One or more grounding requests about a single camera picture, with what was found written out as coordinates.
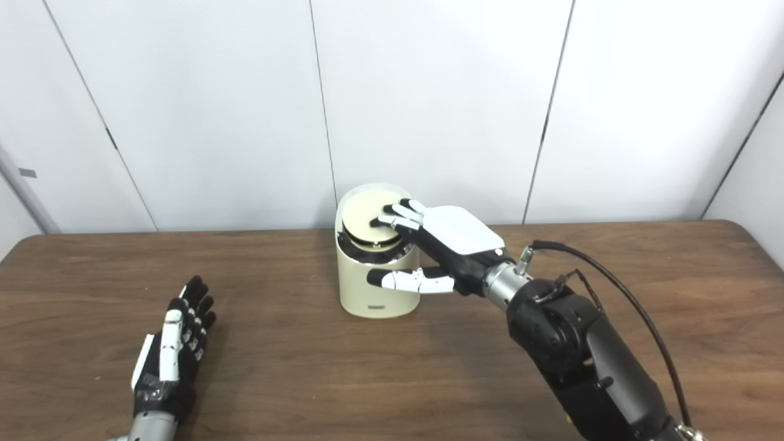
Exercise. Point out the small grey wall label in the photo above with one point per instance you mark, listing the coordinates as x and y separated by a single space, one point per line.
27 173

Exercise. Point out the grey wall post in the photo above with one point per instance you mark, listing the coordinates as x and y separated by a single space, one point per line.
21 190

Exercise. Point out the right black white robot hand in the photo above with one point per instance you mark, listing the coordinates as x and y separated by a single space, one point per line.
453 239

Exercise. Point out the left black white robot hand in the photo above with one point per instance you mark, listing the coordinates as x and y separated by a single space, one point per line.
171 355

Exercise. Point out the cream-colored round bin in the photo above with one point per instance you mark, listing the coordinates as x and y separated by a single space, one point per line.
376 285

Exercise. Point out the cream round bin lid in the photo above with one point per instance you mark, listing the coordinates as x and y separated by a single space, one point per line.
370 223

